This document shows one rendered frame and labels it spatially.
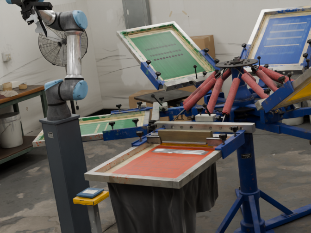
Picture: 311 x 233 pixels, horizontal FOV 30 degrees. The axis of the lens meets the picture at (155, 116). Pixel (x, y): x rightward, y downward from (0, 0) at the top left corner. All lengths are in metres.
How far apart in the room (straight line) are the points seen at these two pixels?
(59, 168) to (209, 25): 4.61
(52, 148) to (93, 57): 5.37
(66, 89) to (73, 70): 0.13
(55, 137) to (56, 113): 0.14
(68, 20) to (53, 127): 0.64
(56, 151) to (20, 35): 4.32
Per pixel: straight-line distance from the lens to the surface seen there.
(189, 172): 2.92
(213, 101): 3.87
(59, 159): 3.60
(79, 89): 3.45
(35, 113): 7.93
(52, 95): 3.53
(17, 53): 7.72
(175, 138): 3.46
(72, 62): 3.49
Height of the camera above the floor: 1.94
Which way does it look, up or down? 13 degrees down
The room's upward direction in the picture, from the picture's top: 8 degrees counter-clockwise
